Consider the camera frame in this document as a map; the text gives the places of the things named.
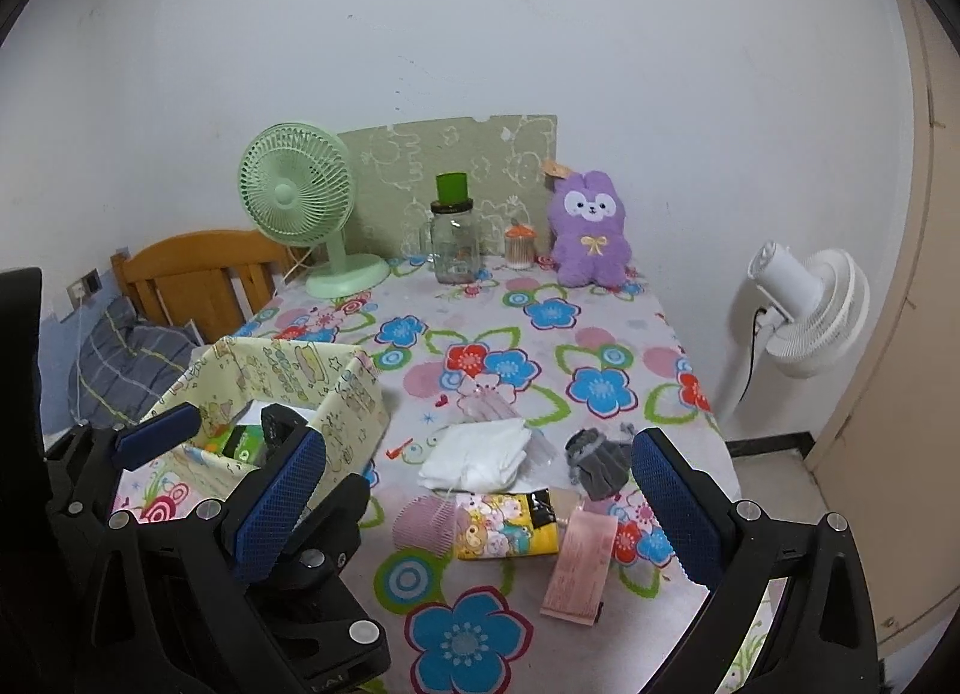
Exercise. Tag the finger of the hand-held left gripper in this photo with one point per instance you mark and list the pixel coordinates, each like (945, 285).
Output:
(157, 435)
(349, 514)

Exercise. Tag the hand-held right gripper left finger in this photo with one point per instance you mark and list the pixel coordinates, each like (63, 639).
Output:
(279, 506)

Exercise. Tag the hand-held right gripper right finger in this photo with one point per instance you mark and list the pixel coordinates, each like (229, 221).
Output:
(675, 514)

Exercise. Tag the grey socks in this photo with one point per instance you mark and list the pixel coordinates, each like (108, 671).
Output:
(598, 463)

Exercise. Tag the pink packet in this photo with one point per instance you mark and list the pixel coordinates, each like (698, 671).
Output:
(581, 566)

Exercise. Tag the yellow cartoon print storage box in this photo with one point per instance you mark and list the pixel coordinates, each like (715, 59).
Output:
(352, 401)

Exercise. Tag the white cloth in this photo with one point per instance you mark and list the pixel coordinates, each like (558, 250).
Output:
(476, 458)

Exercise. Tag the yellow cartoon print packet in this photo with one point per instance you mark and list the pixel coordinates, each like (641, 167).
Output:
(502, 529)

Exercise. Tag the blue bed sheet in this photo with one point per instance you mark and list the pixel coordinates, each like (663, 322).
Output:
(56, 371)

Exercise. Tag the orange packet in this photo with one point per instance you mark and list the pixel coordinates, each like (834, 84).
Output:
(214, 437)

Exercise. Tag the green small box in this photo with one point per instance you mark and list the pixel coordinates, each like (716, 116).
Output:
(246, 445)

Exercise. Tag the grey plaid pillow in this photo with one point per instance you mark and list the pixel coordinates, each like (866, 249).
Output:
(127, 364)

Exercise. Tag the clear plastic bag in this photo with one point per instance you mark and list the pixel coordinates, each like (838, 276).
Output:
(487, 403)

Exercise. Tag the white standing fan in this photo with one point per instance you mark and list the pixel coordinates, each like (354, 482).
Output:
(817, 319)

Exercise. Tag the beige wardrobe door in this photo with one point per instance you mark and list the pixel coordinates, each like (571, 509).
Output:
(915, 364)

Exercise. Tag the purple bunny plush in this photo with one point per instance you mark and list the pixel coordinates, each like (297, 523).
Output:
(589, 244)

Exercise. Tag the green desk fan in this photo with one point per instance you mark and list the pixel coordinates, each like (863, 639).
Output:
(296, 188)

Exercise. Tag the glass mug jar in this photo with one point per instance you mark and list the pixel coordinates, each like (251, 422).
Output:
(455, 244)

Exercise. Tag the cotton swab jar orange lid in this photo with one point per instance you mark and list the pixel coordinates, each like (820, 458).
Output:
(519, 248)

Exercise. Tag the green plastic cup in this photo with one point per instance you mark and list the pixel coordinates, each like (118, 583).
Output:
(452, 186)

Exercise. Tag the green cartoon print board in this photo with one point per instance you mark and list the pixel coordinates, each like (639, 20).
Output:
(450, 147)

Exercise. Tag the wall socket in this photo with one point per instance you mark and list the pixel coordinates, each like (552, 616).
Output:
(84, 285)

